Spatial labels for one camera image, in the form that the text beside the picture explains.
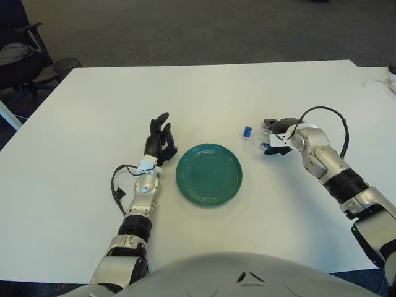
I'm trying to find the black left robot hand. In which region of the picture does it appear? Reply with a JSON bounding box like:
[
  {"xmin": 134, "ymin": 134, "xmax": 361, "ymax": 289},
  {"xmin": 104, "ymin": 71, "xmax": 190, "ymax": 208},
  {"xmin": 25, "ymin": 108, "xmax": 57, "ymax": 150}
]
[{"xmin": 144, "ymin": 111, "xmax": 179, "ymax": 168}]

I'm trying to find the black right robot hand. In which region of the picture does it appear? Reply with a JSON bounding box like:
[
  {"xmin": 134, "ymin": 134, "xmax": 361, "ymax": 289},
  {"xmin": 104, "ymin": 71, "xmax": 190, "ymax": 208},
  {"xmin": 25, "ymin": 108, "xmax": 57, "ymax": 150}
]
[{"xmin": 262, "ymin": 116, "xmax": 300, "ymax": 157}]

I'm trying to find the clear bottle with blue cap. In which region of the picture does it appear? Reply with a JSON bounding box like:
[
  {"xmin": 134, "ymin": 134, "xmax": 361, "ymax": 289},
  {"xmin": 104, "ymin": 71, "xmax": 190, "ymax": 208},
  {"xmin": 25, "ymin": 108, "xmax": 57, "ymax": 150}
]
[{"xmin": 241, "ymin": 124, "xmax": 275, "ymax": 152}]

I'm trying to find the green round plate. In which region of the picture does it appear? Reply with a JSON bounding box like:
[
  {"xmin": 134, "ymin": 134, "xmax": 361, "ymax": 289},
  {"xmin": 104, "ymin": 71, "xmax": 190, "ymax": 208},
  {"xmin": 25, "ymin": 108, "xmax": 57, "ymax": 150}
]
[{"xmin": 175, "ymin": 142, "xmax": 244, "ymax": 207}]

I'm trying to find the white right wrist connector box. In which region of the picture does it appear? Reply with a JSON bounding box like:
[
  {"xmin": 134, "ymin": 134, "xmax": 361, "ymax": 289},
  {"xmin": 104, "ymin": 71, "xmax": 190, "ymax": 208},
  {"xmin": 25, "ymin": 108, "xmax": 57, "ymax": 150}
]
[{"xmin": 269, "ymin": 132, "xmax": 291, "ymax": 148}]

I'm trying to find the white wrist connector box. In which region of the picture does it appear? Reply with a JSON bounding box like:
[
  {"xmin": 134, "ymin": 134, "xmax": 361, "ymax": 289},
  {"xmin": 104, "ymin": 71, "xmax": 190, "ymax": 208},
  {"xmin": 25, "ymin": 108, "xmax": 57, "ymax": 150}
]
[
  {"xmin": 137, "ymin": 156, "xmax": 158, "ymax": 174},
  {"xmin": 269, "ymin": 132, "xmax": 291, "ymax": 148}
]

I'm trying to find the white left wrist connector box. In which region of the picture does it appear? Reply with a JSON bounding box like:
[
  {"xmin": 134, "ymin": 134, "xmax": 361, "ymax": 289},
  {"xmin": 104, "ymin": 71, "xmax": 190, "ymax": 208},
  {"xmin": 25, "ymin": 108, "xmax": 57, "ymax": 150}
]
[{"xmin": 137, "ymin": 156, "xmax": 158, "ymax": 174}]

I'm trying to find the white furniture panel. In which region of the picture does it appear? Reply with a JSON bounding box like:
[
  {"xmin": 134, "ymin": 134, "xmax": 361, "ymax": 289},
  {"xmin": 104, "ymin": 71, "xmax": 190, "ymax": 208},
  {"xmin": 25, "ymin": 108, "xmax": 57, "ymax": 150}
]
[{"xmin": 0, "ymin": 100, "xmax": 23, "ymax": 131}]

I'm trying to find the grey robot torso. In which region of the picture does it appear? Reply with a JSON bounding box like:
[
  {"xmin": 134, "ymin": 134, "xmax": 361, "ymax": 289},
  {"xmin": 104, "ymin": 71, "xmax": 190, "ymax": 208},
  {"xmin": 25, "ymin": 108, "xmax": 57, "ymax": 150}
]
[{"xmin": 69, "ymin": 252, "xmax": 390, "ymax": 297}]

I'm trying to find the black office chair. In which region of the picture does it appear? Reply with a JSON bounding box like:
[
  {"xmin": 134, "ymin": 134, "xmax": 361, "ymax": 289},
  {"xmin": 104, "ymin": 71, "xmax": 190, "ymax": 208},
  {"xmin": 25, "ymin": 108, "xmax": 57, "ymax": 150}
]
[{"xmin": 0, "ymin": 0, "xmax": 58, "ymax": 93}]

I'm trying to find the grey cloth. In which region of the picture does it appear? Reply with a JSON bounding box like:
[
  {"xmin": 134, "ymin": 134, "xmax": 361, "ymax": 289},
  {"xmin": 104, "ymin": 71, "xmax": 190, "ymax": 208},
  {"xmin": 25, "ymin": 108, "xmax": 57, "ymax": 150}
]
[{"xmin": 0, "ymin": 43, "xmax": 35, "ymax": 59}]

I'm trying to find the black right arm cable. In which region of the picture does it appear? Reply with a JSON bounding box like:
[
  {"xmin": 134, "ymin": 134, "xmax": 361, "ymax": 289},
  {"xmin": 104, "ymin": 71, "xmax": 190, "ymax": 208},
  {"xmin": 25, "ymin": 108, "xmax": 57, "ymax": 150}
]
[{"xmin": 286, "ymin": 106, "xmax": 350, "ymax": 160}]

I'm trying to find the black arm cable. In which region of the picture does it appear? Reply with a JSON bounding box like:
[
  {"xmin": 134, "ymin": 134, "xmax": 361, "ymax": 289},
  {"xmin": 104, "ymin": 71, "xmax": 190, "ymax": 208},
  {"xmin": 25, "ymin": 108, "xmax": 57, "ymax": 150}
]
[
  {"xmin": 110, "ymin": 163, "xmax": 140, "ymax": 217},
  {"xmin": 286, "ymin": 106, "xmax": 350, "ymax": 160}
]

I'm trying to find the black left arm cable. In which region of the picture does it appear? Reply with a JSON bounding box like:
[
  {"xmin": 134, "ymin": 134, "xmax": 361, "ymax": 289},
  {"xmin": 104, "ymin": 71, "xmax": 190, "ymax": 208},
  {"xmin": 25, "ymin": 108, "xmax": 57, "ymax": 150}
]
[{"xmin": 110, "ymin": 163, "xmax": 140, "ymax": 217}]

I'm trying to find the black wire mesh bin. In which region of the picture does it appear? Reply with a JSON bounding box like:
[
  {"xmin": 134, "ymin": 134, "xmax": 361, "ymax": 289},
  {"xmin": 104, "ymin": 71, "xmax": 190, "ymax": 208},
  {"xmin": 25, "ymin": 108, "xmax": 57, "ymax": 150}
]
[{"xmin": 53, "ymin": 58, "xmax": 83, "ymax": 78}]

